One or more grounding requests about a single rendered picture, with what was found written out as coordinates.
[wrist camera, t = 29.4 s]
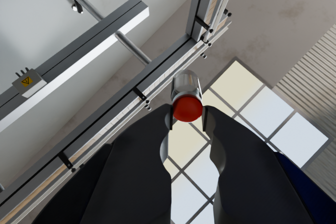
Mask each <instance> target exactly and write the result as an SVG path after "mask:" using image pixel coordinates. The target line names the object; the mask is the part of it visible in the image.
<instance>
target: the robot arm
mask: <svg viewBox="0 0 336 224"><path fill-rule="evenodd" d="M201 120H202V131H203V132H205V133H206V135H207V136H208V137H209V139H210V141H211V147H210V154H209V158H210V160H211V161H212V162H213V164H214V165H215V167H216V168H217V171H218V173H219V177H218V181H217V186H216V192H215V197H214V202H213V218H214V224H336V202H335V201H334V200H333V199H332V198H331V197H330V196H329V195H327V194H326V193H325V192H324V191H323V190H322V189H321V188H320V187H319V186H318V185H317V184H316V183H315V182H314V181H313V180H312V179H310V178H309V177H308V176H307V175H306V174H305V173H304V172H303V171H302V170H301V169H300V168H299V167H298V166H297V165H296V164H295V163H293V162H292V161H291V160H290V159H289V158H288V157H287V156H286V155H285V154H284V153H283V152H278V151H273V150H272V149H271V148H270V147H269V146H268V145H267V144H266V143H265V142H264V141H263V140H262V139H261V138H260V137H259V136H258V135H256V134H255V133H254V132H253V131H251V130H250V129H249V128H247V127H246V126H244V125H243V124H241V123H240V122H238V121H236V120H235V119H233V118H232V117H230V116H229V115H227V114H225V113H224V112H222V111H221V110H219V109H218V108H216V107H214V106H211V105H205V106H203V108H202V115H201ZM172 130H173V105H172V104H168V103H165V104H163V105H161V106H160V107H158V108H156V109H155V110H153V111H151V112H150V113H148V114H147V115H145V116H143V117H142V118H140V119H139V120H137V121H136V122H134V123H133V124H131V125H130V126H128V127H127V128H126V129H125V130H124V131H122V132H121V133H120V134H119V135H118V136H117V137H116V138H115V139H114V141H113V142H112V143H105V144H104V145H103V146H102V147H101V148H100V149H99V150H98V151H97V152H96V153H95V154H94V155H93V156H92V157H91V158H90V159H89V160H88V161H87V162H86V163H85V164H84V165H83V166H82V167H81V168H80V170H79V171H78V172H77V173H76V174H75V175H74V176H73V177H72V178H71V179H70V180H69V181H68V182H67V183H66V184H65V185H64V186H63V187H62V188H61V189H60V190H59V191H58V192H57V193H56V194H55V195H54V196H53V197H52V199H51V200H50V201H49V202H48V203H47V204H46V205H45V207H44V208H43V209H42V210H41V211H40V213H39V214H38V215H37V217H36V218H35V219H34V220H33V222H32V223H31V224H171V211H172V178H171V175H170V173H169V172H168V171H167V169H166V168H165V166H164V162H165V160H166V159H167V158H168V156H169V132H170V131H172Z"/></svg>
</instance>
